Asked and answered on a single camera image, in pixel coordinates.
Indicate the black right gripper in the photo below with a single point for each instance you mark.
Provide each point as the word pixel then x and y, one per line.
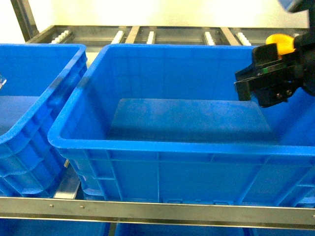
pixel 263 78

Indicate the yellow push button switch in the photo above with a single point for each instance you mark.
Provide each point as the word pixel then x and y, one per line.
pixel 284 43

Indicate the large blue plastic crate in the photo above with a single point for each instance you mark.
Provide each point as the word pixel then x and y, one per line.
pixel 177 127

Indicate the left blue plastic crate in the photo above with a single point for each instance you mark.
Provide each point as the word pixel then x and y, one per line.
pixel 40 79

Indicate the metal roller rack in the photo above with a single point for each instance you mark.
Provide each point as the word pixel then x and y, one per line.
pixel 157 211

